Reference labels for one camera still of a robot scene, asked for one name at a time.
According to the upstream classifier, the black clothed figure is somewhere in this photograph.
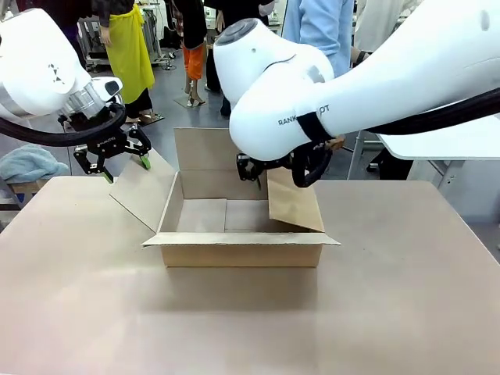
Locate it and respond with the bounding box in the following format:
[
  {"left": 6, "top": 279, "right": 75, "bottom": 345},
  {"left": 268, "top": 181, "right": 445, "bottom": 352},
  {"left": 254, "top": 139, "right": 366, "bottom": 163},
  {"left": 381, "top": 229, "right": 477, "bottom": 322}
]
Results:
[{"left": 202, "top": 0, "right": 274, "bottom": 118}]

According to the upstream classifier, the yellow apron figure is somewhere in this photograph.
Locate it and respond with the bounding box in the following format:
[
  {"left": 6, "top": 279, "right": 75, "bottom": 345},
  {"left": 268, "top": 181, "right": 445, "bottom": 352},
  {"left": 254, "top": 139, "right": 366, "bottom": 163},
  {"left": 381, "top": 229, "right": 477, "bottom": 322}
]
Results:
[{"left": 91, "top": 0, "right": 157, "bottom": 126}]

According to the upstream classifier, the metal rack cart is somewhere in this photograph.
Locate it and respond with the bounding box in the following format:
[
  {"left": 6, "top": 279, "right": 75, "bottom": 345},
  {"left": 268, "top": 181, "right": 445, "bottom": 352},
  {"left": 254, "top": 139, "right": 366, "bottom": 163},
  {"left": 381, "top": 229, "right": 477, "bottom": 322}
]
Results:
[{"left": 84, "top": 15, "right": 114, "bottom": 73}]

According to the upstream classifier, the person in light blue sweatshirt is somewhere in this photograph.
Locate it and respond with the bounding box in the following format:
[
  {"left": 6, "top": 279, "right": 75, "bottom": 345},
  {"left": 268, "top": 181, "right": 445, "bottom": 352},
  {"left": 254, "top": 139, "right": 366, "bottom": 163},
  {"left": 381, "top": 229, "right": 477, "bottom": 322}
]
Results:
[{"left": 281, "top": 0, "right": 355, "bottom": 79}]

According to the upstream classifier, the floor stand plate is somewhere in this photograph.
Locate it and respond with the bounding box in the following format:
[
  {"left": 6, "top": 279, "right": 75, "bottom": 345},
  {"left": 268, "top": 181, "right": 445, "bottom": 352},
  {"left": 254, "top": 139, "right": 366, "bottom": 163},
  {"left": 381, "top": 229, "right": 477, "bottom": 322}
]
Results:
[
  {"left": 173, "top": 95, "right": 206, "bottom": 109},
  {"left": 124, "top": 111, "right": 165, "bottom": 127}
]

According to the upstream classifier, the carton with blue print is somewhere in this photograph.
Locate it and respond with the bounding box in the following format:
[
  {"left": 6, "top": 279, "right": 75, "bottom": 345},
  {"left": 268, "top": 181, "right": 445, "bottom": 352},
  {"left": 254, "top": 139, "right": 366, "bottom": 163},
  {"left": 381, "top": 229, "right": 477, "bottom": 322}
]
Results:
[{"left": 0, "top": 178, "right": 46, "bottom": 214}]

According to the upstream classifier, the dark clothed figure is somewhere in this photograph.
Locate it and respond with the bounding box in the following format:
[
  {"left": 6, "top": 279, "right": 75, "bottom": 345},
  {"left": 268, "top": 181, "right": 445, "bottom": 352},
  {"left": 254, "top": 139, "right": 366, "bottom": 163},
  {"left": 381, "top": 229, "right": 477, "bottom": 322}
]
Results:
[{"left": 54, "top": 0, "right": 106, "bottom": 73}]

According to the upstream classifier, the grey equipment stand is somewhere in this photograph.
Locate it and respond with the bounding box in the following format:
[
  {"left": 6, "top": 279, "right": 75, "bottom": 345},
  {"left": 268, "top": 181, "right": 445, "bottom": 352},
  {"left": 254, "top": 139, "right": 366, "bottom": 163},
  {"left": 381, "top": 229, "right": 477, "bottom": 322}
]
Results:
[{"left": 146, "top": 0, "right": 179, "bottom": 71}]

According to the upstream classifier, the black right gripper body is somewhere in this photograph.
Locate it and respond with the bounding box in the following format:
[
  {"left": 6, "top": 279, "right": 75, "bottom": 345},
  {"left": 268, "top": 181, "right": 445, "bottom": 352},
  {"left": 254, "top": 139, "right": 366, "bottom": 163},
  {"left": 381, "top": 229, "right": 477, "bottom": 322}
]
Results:
[{"left": 252, "top": 154, "right": 296, "bottom": 173}]

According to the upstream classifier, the brown cardboard box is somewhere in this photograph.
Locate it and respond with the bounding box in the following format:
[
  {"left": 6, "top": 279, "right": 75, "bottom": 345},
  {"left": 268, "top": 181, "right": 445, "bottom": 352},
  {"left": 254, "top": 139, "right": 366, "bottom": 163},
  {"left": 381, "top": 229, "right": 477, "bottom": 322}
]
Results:
[{"left": 109, "top": 127, "right": 341, "bottom": 269}]

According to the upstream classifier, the white coat person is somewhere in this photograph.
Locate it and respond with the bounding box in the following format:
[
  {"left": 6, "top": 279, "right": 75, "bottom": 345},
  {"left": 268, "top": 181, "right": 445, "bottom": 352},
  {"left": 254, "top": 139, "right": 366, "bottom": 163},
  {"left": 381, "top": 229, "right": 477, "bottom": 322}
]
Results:
[{"left": 353, "top": 0, "right": 394, "bottom": 52}]

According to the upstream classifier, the light blue towel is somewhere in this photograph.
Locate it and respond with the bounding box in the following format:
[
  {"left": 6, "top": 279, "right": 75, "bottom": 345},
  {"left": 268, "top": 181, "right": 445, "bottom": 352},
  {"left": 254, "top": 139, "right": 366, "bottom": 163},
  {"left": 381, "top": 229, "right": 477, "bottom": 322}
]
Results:
[{"left": 0, "top": 144, "right": 70, "bottom": 181}]

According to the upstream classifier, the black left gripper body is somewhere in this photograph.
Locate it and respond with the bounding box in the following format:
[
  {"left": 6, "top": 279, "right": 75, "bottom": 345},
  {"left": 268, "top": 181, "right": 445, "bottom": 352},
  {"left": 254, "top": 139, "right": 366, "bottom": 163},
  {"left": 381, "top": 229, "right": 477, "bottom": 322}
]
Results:
[{"left": 58, "top": 103, "right": 132, "bottom": 157}]

